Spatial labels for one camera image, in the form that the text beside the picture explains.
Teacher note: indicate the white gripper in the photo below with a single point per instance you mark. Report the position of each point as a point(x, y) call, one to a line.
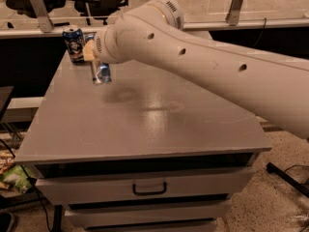
point(99, 45)

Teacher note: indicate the red bull can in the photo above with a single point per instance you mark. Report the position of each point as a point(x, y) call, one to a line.
point(100, 71)

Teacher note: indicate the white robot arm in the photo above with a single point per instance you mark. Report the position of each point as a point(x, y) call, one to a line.
point(270, 85)

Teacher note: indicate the dark blue soda can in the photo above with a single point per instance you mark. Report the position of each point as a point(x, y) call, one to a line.
point(74, 41)

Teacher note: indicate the grey drawer cabinet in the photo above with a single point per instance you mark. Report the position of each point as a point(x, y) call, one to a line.
point(88, 144)

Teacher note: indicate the snack bags on floor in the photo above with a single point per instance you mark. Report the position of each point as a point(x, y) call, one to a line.
point(12, 175)

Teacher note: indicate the black stand leg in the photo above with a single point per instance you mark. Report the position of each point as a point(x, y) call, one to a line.
point(272, 169)

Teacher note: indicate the left metal bracket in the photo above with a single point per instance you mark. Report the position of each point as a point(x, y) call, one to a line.
point(41, 13)

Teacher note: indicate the metal bracket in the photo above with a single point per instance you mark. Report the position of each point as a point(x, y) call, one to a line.
point(41, 13)
point(232, 17)

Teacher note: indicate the black drawer handle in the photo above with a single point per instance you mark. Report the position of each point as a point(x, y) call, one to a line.
point(149, 190)

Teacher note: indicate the right metal bracket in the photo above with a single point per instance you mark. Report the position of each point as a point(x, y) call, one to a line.
point(232, 17)

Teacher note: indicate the metal rail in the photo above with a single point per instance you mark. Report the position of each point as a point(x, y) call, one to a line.
point(188, 27)

